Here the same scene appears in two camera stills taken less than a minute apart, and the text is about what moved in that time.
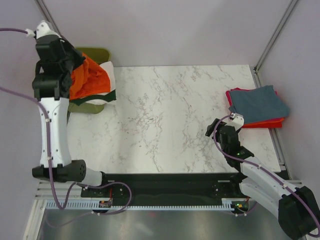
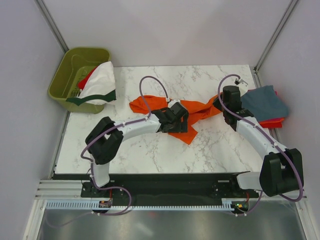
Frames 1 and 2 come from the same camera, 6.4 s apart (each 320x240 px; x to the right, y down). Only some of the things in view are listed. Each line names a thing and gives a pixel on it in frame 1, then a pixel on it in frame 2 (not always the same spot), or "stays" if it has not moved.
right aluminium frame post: [255, 69] stays
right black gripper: [210, 127] → [216, 103]
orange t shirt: [88, 79] → [196, 109]
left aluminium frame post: [49, 18] stays
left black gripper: [79, 57] → [182, 127]
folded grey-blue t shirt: [258, 104] stays
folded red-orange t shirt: [275, 123] stays
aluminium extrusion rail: [44, 191] stays
